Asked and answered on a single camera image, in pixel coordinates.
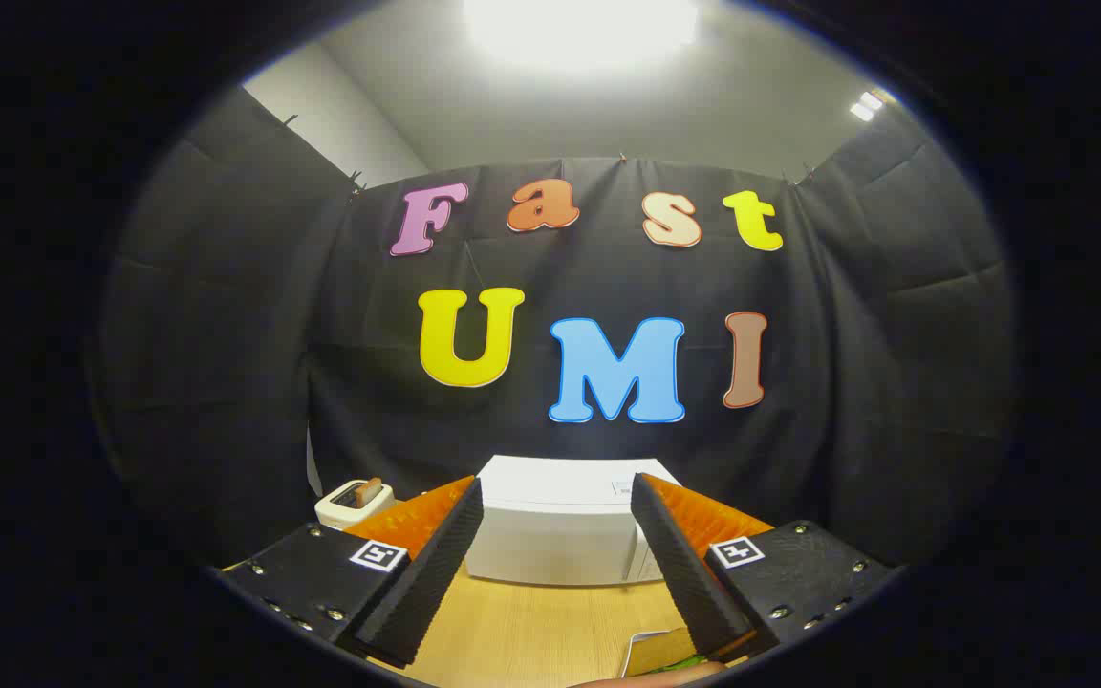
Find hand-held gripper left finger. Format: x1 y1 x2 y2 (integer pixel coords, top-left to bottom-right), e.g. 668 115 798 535
216 475 486 670

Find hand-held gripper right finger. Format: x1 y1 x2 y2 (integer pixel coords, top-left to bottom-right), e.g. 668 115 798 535
629 472 903 662

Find brown food with green leaf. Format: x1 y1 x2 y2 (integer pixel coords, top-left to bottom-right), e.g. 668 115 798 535
623 626 709 677

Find white microwave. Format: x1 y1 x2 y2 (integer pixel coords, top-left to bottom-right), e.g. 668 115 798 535
464 455 685 587

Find cream toaster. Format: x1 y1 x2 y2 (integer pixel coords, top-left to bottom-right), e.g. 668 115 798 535
314 478 395 531

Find large ceiling light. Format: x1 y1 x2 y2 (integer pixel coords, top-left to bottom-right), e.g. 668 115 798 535
463 0 700 70

